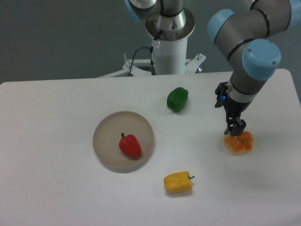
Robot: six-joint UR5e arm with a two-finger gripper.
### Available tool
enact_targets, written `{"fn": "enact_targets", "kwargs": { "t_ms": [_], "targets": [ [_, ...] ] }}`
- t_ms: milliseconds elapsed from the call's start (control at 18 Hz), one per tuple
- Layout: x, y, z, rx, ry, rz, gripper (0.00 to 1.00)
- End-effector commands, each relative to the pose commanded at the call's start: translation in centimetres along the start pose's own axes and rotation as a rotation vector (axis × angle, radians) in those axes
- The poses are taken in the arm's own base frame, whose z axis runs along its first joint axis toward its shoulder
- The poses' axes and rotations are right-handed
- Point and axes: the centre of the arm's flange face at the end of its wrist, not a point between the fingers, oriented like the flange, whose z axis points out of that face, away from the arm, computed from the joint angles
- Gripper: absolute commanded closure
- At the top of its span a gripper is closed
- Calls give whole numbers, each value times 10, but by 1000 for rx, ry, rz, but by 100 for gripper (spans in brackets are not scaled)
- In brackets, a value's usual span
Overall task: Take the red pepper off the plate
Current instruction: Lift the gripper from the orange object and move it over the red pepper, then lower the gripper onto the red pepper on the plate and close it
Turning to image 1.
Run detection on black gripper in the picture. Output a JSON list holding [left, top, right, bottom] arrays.
[[214, 82, 251, 137]]

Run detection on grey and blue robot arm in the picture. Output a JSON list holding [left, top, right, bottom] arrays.
[[125, 0, 301, 137]]

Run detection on green bell pepper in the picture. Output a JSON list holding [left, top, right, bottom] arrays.
[[166, 87, 189, 113]]

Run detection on yellow bell pepper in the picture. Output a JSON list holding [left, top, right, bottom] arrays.
[[163, 171, 195, 193]]

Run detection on red bell pepper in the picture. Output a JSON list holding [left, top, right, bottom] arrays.
[[119, 133, 142, 158]]

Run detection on beige round plate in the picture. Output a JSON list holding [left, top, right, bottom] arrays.
[[93, 111, 154, 173]]

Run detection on orange bread bun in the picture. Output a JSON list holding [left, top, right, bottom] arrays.
[[223, 131, 254, 155]]

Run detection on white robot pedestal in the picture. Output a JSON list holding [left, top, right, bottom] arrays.
[[97, 7, 206, 78]]

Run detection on black cable with connector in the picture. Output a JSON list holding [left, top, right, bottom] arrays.
[[128, 29, 164, 77]]

